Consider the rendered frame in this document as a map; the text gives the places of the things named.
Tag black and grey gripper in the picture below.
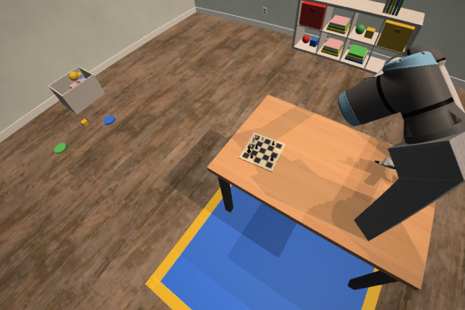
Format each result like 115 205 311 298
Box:
374 157 395 169

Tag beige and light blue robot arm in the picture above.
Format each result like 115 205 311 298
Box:
338 46 465 144

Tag black and cream chessboard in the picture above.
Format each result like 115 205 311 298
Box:
239 133 286 172

